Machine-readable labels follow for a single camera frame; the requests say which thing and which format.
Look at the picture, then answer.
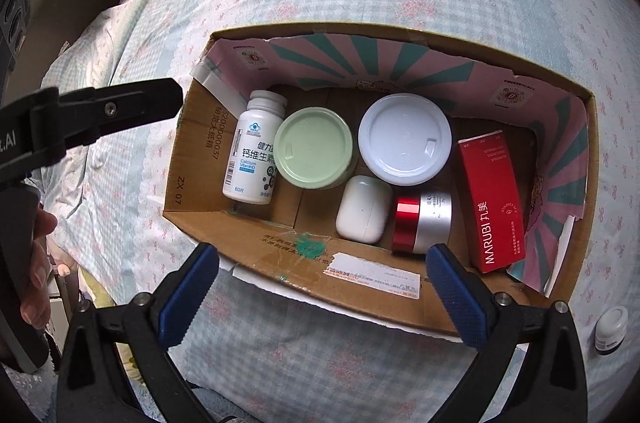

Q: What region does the jar with white lid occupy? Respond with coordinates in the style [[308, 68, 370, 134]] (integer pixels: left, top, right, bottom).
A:
[[357, 93, 454, 187]]

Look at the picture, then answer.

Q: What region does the red and silver jar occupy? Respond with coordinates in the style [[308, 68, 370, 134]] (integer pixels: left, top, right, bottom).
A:
[[391, 190, 454, 255]]

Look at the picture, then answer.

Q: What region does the patterned cardboard box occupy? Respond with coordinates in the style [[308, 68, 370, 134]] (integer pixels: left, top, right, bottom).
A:
[[162, 27, 599, 345]]

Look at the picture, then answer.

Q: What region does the red carton box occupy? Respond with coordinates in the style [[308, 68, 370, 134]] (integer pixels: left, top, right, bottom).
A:
[[457, 130, 527, 275]]

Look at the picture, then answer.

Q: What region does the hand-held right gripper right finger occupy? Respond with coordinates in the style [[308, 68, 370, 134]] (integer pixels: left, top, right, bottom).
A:
[[426, 244, 589, 423]]

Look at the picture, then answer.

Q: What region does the person's left hand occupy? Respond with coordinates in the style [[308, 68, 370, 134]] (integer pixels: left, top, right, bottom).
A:
[[21, 207, 59, 330]]

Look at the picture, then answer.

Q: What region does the jar with pale green lid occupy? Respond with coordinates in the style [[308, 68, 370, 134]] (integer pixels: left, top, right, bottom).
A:
[[273, 107, 359, 190]]

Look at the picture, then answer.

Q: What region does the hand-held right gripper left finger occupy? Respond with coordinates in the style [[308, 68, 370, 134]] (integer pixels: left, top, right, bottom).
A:
[[56, 242, 221, 423]]

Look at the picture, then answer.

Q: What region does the white bottle with blue label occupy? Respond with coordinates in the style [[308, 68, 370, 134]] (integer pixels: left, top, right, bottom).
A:
[[221, 90, 288, 205]]

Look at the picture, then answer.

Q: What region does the small white bottle dark label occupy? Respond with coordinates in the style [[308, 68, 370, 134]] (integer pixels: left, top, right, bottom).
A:
[[593, 305, 630, 357]]

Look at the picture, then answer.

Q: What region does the white earbuds case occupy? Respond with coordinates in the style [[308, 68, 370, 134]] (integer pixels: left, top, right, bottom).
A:
[[335, 174, 394, 245]]

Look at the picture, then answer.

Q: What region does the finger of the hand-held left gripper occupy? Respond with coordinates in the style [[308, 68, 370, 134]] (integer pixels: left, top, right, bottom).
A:
[[27, 78, 187, 150]]

